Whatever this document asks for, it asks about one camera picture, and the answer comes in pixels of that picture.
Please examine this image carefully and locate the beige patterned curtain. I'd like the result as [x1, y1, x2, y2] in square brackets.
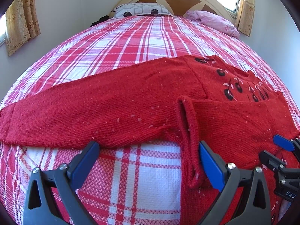
[234, 0, 255, 37]
[5, 0, 41, 57]

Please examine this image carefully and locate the grey patterned pillow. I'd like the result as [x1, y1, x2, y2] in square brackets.
[111, 3, 174, 19]

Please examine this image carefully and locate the dark cloth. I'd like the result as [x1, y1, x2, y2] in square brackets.
[90, 15, 109, 27]

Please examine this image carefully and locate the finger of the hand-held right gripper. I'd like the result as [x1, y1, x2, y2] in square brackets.
[259, 150, 286, 172]
[273, 134, 300, 153]

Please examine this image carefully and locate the red white plaid blanket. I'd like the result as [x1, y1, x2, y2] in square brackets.
[0, 15, 300, 225]

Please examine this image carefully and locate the pink pillow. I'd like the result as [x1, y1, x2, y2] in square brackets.
[186, 10, 240, 38]

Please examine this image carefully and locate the red knitted sweater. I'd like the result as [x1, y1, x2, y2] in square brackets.
[0, 55, 300, 225]

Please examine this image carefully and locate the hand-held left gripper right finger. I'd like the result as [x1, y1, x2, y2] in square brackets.
[199, 141, 279, 225]

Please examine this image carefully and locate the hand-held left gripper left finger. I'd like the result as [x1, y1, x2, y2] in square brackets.
[22, 141, 101, 225]

